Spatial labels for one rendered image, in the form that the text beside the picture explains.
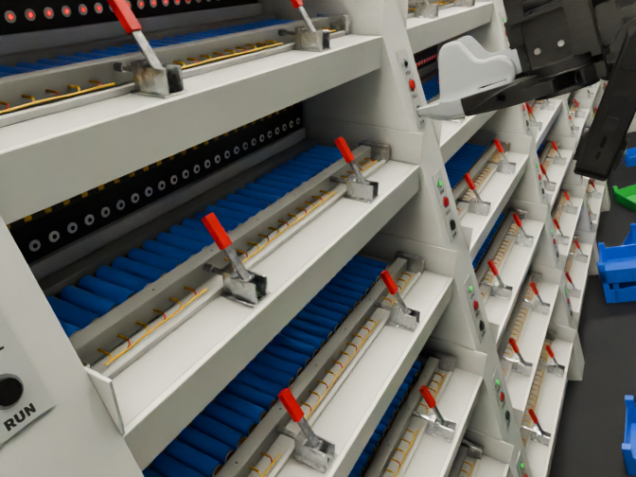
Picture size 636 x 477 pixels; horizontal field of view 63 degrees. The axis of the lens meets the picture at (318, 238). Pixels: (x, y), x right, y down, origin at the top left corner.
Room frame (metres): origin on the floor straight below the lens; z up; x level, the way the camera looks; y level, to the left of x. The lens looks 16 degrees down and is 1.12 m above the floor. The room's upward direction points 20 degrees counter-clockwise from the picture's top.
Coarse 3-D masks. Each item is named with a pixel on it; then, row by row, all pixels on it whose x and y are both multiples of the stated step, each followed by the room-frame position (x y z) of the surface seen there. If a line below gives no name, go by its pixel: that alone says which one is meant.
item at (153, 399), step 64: (320, 128) 0.90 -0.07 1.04; (384, 128) 0.83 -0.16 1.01; (192, 192) 0.66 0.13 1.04; (384, 192) 0.71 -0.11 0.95; (64, 256) 0.51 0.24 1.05; (320, 256) 0.55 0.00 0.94; (192, 320) 0.45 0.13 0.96; (256, 320) 0.45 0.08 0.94; (128, 384) 0.37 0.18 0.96; (192, 384) 0.38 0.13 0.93
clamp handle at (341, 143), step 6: (342, 138) 0.70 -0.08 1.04; (336, 144) 0.69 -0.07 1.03; (342, 144) 0.69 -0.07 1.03; (342, 150) 0.69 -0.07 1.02; (348, 150) 0.69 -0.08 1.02; (348, 156) 0.69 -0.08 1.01; (348, 162) 0.69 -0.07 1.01; (354, 162) 0.69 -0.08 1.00; (354, 168) 0.69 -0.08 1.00; (360, 174) 0.69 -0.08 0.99; (360, 180) 0.69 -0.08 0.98
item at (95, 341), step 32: (320, 192) 0.70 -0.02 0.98; (256, 224) 0.58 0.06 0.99; (288, 224) 0.60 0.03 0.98; (192, 256) 0.51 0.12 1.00; (224, 256) 0.53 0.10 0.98; (160, 288) 0.46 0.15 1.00; (192, 288) 0.49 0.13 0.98; (96, 320) 0.42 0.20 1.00; (128, 320) 0.42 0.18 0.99; (96, 352) 0.40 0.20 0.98
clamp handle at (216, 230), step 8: (208, 216) 0.48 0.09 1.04; (208, 224) 0.48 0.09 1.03; (216, 224) 0.48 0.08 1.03; (216, 232) 0.48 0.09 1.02; (224, 232) 0.48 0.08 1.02; (216, 240) 0.48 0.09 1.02; (224, 240) 0.48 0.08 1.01; (224, 248) 0.47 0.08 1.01; (232, 248) 0.48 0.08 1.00; (232, 256) 0.48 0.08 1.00; (232, 264) 0.47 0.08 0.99; (240, 264) 0.48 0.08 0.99; (240, 272) 0.47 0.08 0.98
